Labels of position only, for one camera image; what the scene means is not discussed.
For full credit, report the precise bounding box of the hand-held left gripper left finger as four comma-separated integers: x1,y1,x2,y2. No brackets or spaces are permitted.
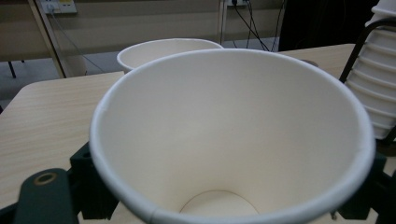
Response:
69,141,120,220

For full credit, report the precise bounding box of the grey wall cable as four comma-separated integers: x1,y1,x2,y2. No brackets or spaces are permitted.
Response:
49,11,107,75

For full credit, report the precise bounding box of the bundle of black wall cables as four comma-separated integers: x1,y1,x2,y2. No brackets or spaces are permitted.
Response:
232,0,286,52

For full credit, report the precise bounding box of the black metal stand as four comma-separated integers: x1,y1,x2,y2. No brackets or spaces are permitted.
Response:
7,60,26,79

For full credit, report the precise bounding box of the black wire cup holder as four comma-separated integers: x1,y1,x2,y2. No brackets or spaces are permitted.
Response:
338,17,396,157

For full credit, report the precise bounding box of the black curtain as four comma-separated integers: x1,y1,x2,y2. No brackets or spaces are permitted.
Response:
277,0,380,52

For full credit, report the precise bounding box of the short stack of paper cups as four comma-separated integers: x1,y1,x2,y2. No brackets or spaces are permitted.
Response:
344,0,396,141

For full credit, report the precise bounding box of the white paper cup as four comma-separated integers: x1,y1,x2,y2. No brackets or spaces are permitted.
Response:
116,37,224,76
89,48,376,224

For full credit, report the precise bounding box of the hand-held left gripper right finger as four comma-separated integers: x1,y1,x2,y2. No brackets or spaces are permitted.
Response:
337,151,389,220

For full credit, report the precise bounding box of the light wooden partition board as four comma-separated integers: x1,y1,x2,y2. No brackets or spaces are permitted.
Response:
27,0,89,78

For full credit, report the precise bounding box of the white wall socket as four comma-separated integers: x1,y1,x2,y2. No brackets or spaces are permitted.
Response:
39,0,78,15

